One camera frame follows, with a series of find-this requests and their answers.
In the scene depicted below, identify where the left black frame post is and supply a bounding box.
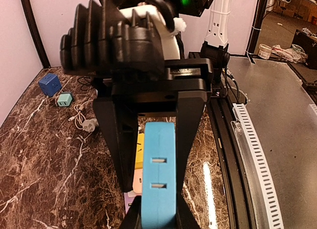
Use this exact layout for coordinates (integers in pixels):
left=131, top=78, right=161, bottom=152
left=20, top=0, right=51, bottom=68

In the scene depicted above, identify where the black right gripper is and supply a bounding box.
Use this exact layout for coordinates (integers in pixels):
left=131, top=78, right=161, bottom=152
left=60, top=0, right=213, bottom=115

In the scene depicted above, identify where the purple power strip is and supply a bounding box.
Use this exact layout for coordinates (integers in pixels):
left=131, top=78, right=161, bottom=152
left=124, top=190, right=136, bottom=213

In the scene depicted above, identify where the white slotted cable duct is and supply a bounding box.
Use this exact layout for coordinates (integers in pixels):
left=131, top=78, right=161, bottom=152
left=231, top=103, right=284, bottom=229

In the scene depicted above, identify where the black front aluminium rail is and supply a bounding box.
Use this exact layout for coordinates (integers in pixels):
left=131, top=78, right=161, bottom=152
left=188, top=52, right=257, bottom=229

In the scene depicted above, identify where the white coiled power cord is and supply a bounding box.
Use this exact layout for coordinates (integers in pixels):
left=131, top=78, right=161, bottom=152
left=83, top=119, right=99, bottom=133

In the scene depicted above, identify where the teal small charger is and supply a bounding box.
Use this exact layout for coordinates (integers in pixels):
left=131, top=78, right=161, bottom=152
left=57, top=92, right=74, bottom=107

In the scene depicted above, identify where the blue adapter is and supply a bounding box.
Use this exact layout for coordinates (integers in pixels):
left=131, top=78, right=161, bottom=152
left=141, top=122, right=176, bottom=229

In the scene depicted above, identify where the pink white usb cable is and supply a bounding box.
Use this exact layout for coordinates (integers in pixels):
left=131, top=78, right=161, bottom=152
left=68, top=100, right=94, bottom=130

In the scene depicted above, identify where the white plastic tub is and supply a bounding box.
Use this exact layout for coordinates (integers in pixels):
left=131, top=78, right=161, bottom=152
left=258, top=44, right=272, bottom=60

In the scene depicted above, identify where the yellow cube socket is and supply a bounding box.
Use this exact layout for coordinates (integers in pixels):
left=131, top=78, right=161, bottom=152
left=135, top=133, right=145, bottom=169

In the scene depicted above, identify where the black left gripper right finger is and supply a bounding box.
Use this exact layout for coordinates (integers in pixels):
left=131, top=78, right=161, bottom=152
left=175, top=187, right=200, bottom=229

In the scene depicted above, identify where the pink charger plug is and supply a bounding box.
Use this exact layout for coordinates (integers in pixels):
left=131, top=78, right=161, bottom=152
left=132, top=169, right=143, bottom=194

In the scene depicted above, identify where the black cable bundle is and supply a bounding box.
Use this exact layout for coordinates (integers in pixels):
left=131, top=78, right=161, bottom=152
left=78, top=76, right=95, bottom=91

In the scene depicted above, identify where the black frame post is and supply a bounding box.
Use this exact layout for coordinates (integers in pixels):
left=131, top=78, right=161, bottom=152
left=20, top=0, right=51, bottom=68
left=246, top=0, right=267, bottom=56

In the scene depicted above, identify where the dark blue cube socket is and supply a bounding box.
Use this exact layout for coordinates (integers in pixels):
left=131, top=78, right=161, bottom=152
left=38, top=73, right=62, bottom=97

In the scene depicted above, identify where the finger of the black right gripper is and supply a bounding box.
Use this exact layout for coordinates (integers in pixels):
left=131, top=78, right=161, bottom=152
left=93, top=99, right=138, bottom=192
left=176, top=92, right=206, bottom=189

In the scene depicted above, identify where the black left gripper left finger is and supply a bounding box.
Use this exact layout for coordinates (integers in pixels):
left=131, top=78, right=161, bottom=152
left=120, top=196, right=142, bottom=229

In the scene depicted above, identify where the right black frame post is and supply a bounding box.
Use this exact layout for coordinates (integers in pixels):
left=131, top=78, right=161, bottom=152
left=246, top=0, right=267, bottom=56

